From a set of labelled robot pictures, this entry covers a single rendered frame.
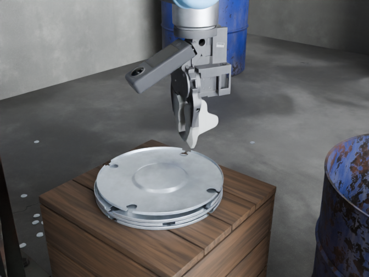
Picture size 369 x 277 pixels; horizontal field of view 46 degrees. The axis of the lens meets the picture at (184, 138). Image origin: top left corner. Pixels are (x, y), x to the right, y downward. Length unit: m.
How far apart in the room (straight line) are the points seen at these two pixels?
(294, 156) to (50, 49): 1.62
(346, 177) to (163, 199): 0.42
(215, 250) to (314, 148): 1.23
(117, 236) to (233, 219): 0.24
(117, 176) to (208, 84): 0.38
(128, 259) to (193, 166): 0.30
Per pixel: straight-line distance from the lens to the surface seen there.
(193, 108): 0.72
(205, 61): 0.74
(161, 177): 0.99
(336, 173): 1.02
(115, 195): 0.95
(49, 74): 2.84
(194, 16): 0.69
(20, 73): 2.74
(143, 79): 0.69
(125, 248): 0.86
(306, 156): 1.96
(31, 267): 1.35
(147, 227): 0.89
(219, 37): 0.74
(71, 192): 1.04
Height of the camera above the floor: 0.90
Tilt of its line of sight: 26 degrees down
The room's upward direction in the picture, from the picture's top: straight up
